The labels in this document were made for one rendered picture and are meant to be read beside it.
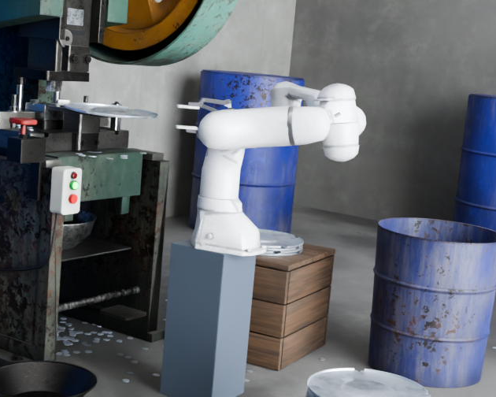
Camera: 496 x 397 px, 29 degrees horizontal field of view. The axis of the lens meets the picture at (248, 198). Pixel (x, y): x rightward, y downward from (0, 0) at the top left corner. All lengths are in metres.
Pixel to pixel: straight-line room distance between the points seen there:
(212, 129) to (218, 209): 0.24
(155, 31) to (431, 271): 1.24
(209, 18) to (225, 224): 0.87
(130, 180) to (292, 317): 0.70
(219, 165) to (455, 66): 3.46
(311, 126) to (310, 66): 3.84
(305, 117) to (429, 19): 3.51
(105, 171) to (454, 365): 1.27
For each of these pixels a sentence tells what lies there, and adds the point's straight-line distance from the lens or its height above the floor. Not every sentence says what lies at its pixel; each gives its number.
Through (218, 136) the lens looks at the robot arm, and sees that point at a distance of 2.59.
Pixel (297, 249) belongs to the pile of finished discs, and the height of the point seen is 0.37.
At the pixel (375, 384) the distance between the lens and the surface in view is 2.34.
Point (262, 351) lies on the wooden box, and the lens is 3.13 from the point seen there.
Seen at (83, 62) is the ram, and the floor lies 0.92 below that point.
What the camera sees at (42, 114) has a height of 0.75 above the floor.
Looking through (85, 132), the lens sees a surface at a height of 0.71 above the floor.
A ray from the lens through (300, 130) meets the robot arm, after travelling 2.61.
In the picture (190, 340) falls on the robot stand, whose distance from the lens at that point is 2.75.
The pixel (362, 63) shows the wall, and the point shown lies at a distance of 6.25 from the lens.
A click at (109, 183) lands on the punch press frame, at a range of 3.10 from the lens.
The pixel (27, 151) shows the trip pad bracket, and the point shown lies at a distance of 2.80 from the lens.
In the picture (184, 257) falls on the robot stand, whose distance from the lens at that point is 2.71.
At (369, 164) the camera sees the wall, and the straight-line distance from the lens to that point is 6.23.
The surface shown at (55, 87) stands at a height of 0.84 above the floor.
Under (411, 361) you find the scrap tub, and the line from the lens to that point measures 3.14.
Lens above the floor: 1.01
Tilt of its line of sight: 9 degrees down
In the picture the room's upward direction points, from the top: 5 degrees clockwise
